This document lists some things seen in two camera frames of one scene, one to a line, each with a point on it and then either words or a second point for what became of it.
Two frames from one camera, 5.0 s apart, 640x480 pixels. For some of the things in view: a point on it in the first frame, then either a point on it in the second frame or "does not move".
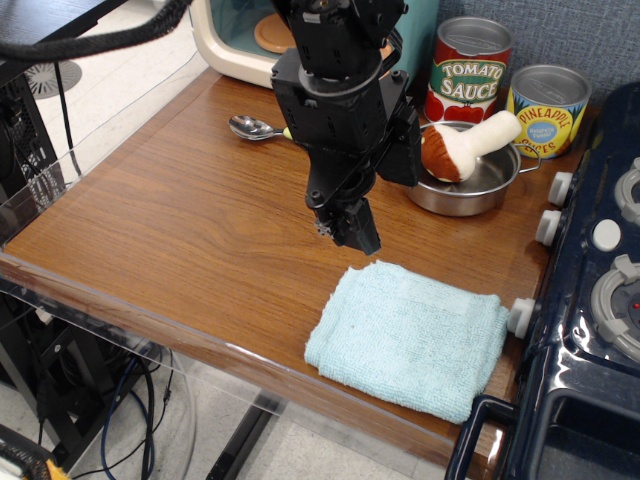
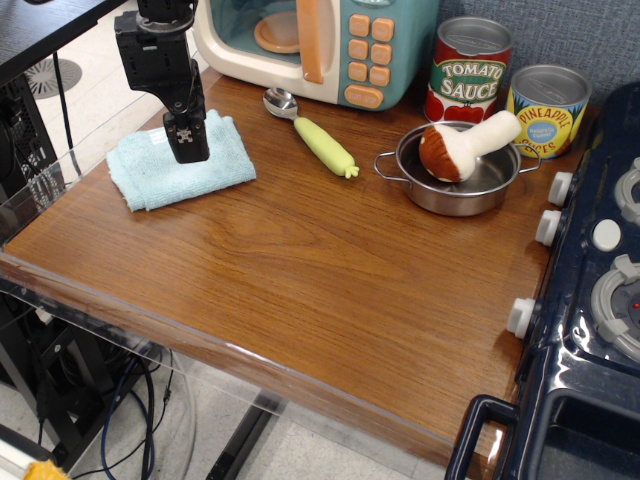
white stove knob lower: (520, 316) does not move
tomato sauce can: (472, 60) does not move
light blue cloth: (416, 339) -> (146, 176)
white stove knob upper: (559, 187) does not move
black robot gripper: (350, 139) -> (159, 62)
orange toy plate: (274, 35) does not move
